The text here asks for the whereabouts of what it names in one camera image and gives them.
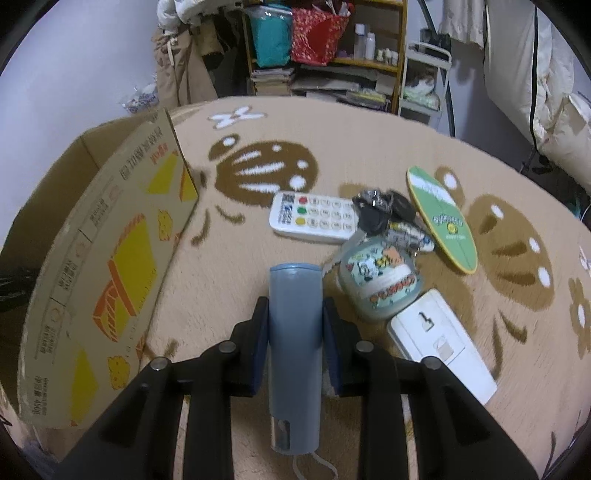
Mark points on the teal fabric bag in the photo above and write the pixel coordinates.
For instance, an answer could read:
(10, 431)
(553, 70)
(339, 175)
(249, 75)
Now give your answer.
(271, 33)

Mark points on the stack of books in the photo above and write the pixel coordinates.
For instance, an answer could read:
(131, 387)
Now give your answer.
(272, 82)

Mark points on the blue cylindrical device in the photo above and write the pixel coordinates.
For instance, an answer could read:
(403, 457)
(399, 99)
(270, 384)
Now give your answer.
(296, 356)

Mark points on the beige patterned carpet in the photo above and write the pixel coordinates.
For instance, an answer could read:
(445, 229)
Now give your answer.
(502, 226)

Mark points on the white bottles on shelf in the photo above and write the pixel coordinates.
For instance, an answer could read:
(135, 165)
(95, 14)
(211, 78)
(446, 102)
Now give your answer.
(364, 45)

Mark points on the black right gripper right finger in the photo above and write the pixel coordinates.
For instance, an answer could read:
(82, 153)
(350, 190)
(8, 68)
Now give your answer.
(455, 436)

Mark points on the brown cardboard box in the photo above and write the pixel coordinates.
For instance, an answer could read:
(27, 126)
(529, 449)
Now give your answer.
(99, 233)

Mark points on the white hanging bedding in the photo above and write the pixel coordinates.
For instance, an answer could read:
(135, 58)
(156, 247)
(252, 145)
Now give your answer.
(529, 72)

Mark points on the black key bunch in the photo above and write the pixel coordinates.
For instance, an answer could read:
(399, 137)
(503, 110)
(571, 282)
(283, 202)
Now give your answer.
(390, 216)

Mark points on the beige hanging coat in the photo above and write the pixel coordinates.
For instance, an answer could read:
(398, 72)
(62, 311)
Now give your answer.
(181, 75)

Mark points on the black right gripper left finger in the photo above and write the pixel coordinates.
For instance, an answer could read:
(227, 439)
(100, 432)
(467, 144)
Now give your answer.
(136, 436)

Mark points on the wooden bookshelf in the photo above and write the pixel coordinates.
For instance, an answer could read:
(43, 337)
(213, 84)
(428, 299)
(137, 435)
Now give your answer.
(345, 51)

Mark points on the red patterned bag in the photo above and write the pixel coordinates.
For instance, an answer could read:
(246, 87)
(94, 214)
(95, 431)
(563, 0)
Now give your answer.
(317, 28)

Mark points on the white remote control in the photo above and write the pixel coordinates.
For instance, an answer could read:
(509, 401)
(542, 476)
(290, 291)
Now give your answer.
(314, 218)

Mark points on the plastic bag of toys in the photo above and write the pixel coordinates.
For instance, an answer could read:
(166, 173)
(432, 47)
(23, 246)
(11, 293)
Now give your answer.
(140, 99)

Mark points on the cartoon sticker round case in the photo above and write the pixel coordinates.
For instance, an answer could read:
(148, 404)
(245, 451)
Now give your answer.
(380, 279)

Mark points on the white wire rack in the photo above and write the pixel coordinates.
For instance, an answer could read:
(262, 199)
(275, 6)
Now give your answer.
(424, 81)

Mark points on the white box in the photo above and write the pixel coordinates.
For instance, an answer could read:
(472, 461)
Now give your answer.
(443, 345)

